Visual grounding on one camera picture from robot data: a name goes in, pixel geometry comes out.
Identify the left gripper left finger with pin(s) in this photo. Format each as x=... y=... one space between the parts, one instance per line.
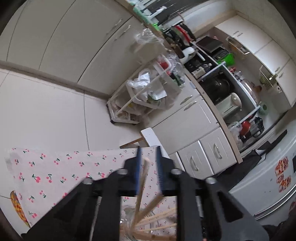
x=133 y=165

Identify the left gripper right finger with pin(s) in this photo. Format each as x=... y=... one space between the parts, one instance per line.
x=167 y=185

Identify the chopstick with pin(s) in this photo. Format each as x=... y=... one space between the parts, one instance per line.
x=143 y=177

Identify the white stool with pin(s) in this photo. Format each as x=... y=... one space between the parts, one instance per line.
x=148 y=136

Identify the clear glass jar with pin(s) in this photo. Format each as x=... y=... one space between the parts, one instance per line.
x=153 y=226

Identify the cherry pattern tablecloth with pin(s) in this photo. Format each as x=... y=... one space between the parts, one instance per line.
x=42 y=178

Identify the white rolling storage cart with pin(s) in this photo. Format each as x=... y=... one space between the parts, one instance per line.
x=155 y=86

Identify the white refrigerator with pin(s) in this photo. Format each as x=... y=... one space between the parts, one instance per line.
x=268 y=190

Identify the white kettle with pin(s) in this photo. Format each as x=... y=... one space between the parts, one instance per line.
x=188 y=53

